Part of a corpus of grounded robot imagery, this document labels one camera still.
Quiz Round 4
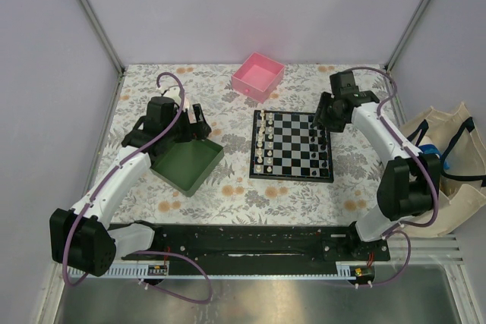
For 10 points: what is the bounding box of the pink plastic box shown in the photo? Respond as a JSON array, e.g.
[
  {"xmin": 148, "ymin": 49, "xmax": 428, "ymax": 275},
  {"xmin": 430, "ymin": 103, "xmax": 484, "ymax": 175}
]
[{"xmin": 231, "ymin": 52, "xmax": 286, "ymax": 103}]

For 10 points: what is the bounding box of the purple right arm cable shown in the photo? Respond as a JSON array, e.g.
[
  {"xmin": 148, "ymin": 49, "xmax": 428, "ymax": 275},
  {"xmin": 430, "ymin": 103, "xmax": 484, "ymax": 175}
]
[{"xmin": 347, "ymin": 66, "xmax": 441, "ymax": 289}]

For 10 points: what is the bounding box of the aluminium rail frame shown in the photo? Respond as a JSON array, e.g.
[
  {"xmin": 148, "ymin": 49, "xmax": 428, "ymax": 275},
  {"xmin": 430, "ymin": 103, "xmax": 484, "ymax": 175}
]
[{"xmin": 387, "ymin": 234, "xmax": 463, "ymax": 265}]

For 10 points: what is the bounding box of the green plastic tray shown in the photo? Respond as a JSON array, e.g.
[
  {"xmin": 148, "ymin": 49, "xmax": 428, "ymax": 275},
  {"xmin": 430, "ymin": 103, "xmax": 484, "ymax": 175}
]
[{"xmin": 151, "ymin": 140, "xmax": 224, "ymax": 197}]

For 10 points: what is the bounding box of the blue cartoon face package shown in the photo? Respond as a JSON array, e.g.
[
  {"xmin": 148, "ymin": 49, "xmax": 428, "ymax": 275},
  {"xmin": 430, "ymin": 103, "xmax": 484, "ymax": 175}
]
[{"xmin": 418, "ymin": 143, "xmax": 443, "ymax": 160}]

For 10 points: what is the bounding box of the cream canvas tote bag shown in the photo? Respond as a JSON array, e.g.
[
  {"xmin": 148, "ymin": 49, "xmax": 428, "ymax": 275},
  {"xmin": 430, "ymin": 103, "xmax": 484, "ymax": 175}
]
[{"xmin": 400, "ymin": 103, "xmax": 485, "ymax": 238}]

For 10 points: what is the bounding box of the white slotted cable duct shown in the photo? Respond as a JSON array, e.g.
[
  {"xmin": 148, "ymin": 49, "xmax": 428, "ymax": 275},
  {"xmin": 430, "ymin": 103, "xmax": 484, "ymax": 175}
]
[{"xmin": 70, "ymin": 263, "xmax": 170, "ymax": 278}]

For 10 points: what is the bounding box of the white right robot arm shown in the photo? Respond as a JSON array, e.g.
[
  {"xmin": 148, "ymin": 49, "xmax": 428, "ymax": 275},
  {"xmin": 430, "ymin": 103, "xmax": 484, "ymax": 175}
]
[{"xmin": 313, "ymin": 68, "xmax": 441, "ymax": 260}]

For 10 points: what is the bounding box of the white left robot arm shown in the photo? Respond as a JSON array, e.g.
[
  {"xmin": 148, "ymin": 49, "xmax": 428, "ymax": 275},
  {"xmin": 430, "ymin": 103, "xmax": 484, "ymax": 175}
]
[{"xmin": 49, "ymin": 87, "xmax": 210, "ymax": 277}]

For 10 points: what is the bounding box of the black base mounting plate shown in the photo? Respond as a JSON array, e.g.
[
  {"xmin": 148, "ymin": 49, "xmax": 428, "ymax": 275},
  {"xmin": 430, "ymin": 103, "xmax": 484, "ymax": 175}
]
[{"xmin": 113, "ymin": 221, "xmax": 391, "ymax": 276}]

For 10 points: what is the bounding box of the black white chess board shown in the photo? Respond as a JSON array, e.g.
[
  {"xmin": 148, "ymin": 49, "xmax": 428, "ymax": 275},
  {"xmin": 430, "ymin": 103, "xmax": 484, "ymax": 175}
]
[{"xmin": 249, "ymin": 110, "xmax": 334, "ymax": 183}]

